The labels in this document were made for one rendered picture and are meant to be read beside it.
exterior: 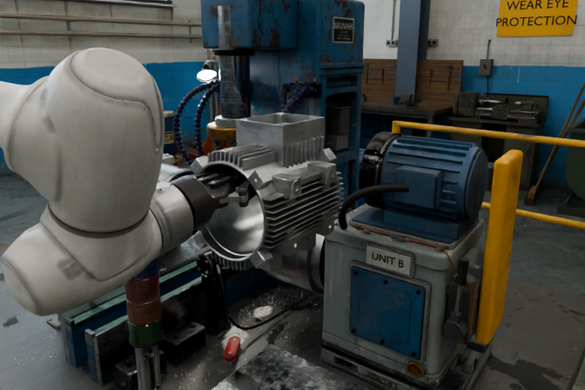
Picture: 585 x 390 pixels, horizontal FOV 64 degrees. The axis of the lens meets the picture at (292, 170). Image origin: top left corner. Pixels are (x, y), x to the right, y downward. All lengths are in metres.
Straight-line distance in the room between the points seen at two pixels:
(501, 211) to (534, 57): 5.25
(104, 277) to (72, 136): 0.18
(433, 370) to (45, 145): 0.90
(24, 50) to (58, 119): 6.53
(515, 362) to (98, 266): 1.09
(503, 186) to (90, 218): 0.76
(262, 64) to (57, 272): 1.18
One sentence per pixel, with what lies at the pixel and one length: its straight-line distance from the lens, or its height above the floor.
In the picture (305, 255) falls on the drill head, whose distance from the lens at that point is 1.17.
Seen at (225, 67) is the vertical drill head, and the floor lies 1.51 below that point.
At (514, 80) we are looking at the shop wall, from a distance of 6.26.
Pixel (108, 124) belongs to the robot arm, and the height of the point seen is 1.50.
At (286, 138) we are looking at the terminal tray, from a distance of 0.73.
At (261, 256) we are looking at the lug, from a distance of 0.70.
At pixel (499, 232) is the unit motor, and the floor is 1.20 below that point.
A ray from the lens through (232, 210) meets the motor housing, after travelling 0.84.
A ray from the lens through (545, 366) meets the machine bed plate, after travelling 1.40.
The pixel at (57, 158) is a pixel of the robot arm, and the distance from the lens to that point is 0.45.
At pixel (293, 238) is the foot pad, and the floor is 1.28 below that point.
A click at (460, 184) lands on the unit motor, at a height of 1.29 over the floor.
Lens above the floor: 1.56
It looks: 15 degrees down
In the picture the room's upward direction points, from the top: straight up
